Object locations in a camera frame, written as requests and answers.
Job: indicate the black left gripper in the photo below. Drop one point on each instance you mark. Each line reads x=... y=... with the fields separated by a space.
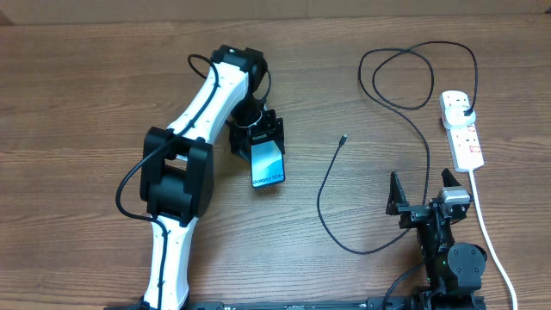
x=273 y=128

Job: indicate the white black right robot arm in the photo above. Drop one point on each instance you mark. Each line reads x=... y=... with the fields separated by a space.
x=454 y=270

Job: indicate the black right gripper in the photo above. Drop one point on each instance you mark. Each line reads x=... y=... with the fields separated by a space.
x=411 y=213

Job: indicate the white USB charger plug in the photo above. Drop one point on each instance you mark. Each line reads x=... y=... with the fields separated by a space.
x=455 y=117

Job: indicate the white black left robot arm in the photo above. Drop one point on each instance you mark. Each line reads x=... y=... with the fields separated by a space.
x=177 y=175

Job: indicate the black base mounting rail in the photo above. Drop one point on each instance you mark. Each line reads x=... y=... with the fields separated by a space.
x=372 y=303

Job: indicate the Samsung Galaxy smartphone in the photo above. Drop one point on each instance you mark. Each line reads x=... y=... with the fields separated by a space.
x=267 y=167

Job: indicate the white power extension strip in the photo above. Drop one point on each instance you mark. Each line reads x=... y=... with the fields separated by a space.
x=464 y=143

